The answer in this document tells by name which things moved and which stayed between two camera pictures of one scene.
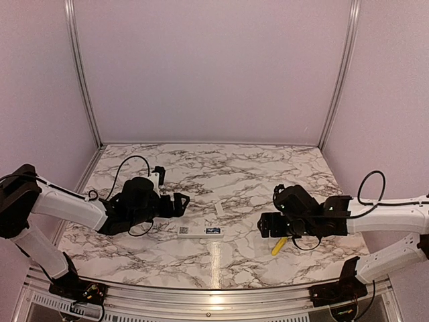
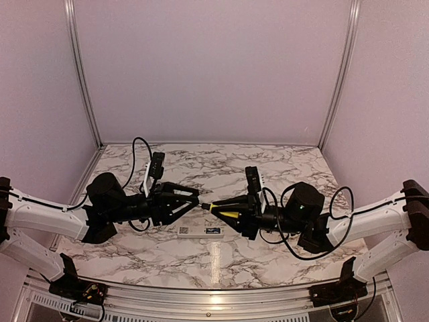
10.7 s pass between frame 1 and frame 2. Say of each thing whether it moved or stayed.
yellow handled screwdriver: moved
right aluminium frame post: stayed
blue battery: stayed
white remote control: stayed
